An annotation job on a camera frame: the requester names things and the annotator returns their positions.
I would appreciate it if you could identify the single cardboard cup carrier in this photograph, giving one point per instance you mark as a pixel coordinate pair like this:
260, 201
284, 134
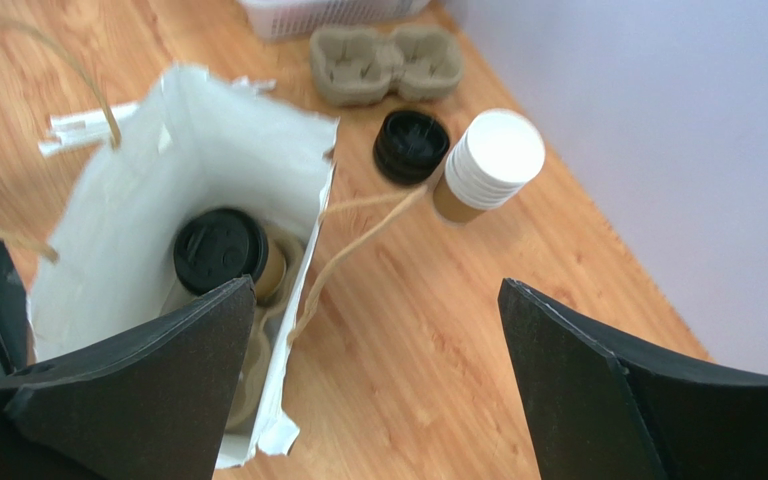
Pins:
259, 349

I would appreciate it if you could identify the black plastic cup lid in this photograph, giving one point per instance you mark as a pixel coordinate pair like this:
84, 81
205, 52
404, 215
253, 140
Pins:
218, 246

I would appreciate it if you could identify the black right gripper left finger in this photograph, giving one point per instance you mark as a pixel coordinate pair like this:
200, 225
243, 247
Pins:
148, 403

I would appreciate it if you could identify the white paper straw bundle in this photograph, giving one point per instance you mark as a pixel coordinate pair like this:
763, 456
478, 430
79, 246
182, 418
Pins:
81, 129

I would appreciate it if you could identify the stack of paper cups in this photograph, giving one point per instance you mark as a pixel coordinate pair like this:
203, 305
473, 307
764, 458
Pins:
499, 153

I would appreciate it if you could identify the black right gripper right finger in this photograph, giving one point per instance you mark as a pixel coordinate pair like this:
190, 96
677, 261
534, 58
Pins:
603, 404

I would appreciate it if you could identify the stack of black lids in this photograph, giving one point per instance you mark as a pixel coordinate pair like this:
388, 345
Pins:
410, 146

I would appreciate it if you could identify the brown paper bag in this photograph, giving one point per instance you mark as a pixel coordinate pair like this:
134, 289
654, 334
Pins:
192, 145

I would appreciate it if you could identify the brown paper coffee cup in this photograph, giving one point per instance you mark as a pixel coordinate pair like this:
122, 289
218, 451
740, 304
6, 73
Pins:
273, 272

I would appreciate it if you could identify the cardboard cup carrier tray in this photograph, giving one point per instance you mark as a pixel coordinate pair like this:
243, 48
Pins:
358, 66

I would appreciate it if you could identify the white plastic basket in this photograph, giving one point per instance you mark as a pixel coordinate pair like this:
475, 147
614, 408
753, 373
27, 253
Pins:
275, 20

